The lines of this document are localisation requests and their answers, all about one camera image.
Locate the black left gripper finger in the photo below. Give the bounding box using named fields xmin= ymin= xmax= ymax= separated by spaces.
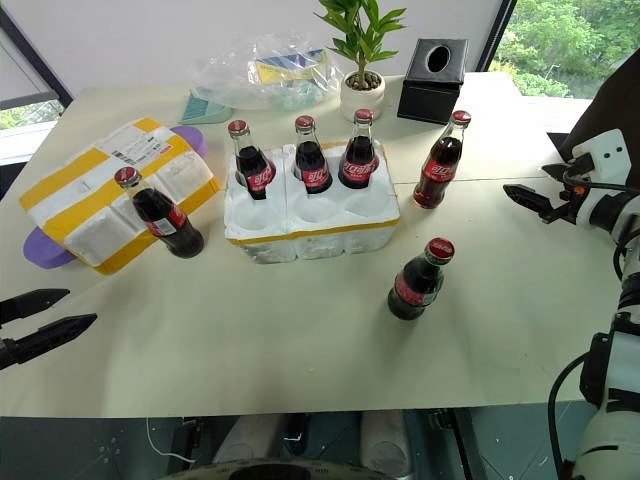
xmin=0 ymin=288 xmax=71 ymax=327
xmin=0 ymin=313 xmax=99 ymax=372

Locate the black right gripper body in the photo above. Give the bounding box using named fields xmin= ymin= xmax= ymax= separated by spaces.
xmin=539 ymin=168 xmax=596 ymax=227

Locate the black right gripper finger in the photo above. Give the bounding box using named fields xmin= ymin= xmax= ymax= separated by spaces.
xmin=541 ymin=163 xmax=570 ymax=185
xmin=502 ymin=184 xmax=553 ymax=221

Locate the glass cola bottle red cap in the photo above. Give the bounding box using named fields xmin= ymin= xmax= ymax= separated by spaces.
xmin=412 ymin=110 xmax=473 ymax=211
xmin=293 ymin=115 xmax=334 ymax=196
xmin=113 ymin=166 xmax=206 ymax=260
xmin=227 ymin=119 xmax=278 ymax=202
xmin=337 ymin=108 xmax=380 ymax=191
xmin=386 ymin=237 xmax=457 ymax=322

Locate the white yellow taped parcel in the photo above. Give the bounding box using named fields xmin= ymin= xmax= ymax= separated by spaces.
xmin=19 ymin=117 xmax=222 ymax=277

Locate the black tissue box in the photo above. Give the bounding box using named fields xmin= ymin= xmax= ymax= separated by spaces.
xmin=396 ymin=37 xmax=470 ymax=125

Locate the white foam bottle tray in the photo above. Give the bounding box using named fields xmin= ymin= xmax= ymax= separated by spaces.
xmin=223 ymin=141 xmax=403 ymax=265

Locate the purple flat board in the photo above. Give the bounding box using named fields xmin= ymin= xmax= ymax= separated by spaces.
xmin=23 ymin=124 xmax=209 ymax=272

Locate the green plant in white pot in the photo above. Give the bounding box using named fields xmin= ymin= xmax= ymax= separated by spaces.
xmin=315 ymin=0 xmax=408 ymax=122

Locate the teal paper sheet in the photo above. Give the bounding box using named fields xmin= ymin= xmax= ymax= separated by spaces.
xmin=177 ymin=91 xmax=237 ymax=127

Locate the black table leg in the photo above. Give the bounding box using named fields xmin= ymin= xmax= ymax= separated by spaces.
xmin=428 ymin=408 xmax=482 ymax=480

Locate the blue yellow carton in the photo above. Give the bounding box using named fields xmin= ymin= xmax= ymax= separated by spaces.
xmin=255 ymin=48 xmax=332 ymax=85

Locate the grey rounded shape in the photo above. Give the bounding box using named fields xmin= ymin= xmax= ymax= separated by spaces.
xmin=358 ymin=411 xmax=412 ymax=477

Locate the clear plastic bag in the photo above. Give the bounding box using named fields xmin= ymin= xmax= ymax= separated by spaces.
xmin=188 ymin=41 xmax=347 ymax=112

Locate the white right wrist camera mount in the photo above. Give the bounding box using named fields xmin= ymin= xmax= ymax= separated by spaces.
xmin=569 ymin=128 xmax=629 ymax=192

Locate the black window frame post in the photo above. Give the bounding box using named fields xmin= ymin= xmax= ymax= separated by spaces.
xmin=0 ymin=6 xmax=75 ymax=109
xmin=476 ymin=0 xmax=519 ymax=74

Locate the thin white floor cable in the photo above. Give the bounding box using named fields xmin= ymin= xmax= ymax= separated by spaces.
xmin=144 ymin=416 xmax=197 ymax=464

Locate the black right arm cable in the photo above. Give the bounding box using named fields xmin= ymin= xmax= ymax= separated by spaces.
xmin=546 ymin=349 xmax=604 ymax=480

